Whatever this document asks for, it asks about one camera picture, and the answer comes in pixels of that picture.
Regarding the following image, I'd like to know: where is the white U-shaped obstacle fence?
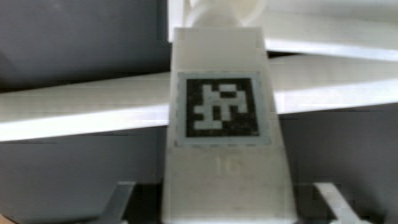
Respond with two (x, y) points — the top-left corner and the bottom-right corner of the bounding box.
(0, 55), (398, 142)

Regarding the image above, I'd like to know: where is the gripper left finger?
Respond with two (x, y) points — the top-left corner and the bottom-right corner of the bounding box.
(95, 181), (166, 224)

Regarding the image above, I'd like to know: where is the white square tabletop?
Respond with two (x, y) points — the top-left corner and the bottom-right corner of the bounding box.
(224, 0), (398, 62)

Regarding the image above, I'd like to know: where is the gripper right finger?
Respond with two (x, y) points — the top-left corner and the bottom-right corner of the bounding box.
(295, 182), (374, 224)

